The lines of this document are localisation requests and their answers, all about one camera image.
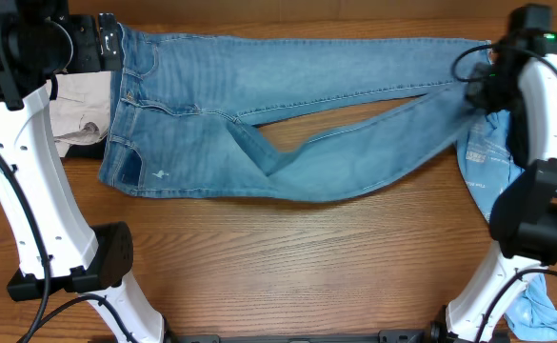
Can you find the folded beige trousers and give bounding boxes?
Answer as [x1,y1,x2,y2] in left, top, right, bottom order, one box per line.
[50,71,111,157]

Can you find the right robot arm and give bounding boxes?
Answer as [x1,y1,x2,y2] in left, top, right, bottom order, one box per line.
[422,4,557,342]

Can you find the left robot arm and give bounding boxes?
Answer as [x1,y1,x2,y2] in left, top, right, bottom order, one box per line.
[0,0,174,342]

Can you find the folded black garment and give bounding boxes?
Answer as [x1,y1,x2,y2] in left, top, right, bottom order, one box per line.
[65,140,106,160]

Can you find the light blue printed t-shirt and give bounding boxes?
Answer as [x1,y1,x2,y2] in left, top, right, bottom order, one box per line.
[456,111,557,342]

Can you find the blue denim jeans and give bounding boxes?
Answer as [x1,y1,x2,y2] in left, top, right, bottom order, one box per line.
[99,27,488,202]

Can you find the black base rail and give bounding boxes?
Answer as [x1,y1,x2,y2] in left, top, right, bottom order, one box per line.
[169,329,462,343]

